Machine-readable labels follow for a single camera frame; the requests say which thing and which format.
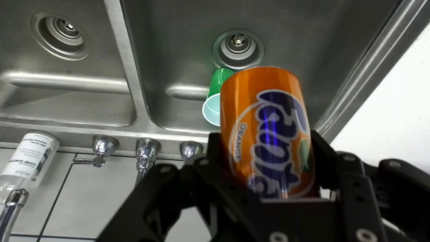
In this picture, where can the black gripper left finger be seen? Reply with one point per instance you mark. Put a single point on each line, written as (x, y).
(155, 204)

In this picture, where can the stainless steel double sink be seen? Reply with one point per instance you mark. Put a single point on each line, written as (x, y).
(134, 68)

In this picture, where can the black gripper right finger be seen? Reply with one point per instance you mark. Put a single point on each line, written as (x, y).
(389, 201)

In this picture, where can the green plastic cup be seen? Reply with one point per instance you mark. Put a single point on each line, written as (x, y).
(212, 104)

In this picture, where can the chrome faucet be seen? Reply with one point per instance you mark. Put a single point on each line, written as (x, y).
(75, 201)

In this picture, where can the orange Fanta can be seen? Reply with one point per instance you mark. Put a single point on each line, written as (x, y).
(267, 134)

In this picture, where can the clear hand soap bottle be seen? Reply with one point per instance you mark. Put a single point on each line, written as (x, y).
(30, 160)

